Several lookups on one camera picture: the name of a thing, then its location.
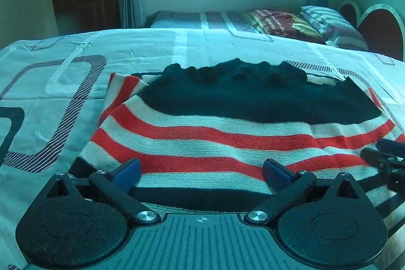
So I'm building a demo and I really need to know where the folded red blanket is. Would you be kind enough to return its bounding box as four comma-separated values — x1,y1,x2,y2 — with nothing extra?
241,8,327,45

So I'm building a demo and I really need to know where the striped pillow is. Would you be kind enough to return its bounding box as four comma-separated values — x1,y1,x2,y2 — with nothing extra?
299,6,369,52

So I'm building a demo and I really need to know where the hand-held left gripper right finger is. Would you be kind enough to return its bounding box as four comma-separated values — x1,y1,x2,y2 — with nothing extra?
245,158,368,224

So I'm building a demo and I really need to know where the striped mattress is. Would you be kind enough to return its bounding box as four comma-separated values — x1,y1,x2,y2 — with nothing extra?
150,10,264,34

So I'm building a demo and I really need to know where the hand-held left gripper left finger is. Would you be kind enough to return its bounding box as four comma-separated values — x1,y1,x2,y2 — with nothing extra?
43,158,161,224

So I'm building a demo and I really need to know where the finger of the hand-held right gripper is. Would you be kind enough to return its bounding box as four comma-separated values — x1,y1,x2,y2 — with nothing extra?
360,147,405,195
376,138,405,160

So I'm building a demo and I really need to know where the scalloped red headboard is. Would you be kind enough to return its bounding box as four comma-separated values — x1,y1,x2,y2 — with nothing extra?
337,0,405,62

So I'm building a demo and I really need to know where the striped knit sweater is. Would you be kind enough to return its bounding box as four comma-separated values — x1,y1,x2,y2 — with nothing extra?
68,58,405,239

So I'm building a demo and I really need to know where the patterned bed sheet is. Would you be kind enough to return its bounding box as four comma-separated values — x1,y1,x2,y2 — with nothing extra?
0,28,405,270

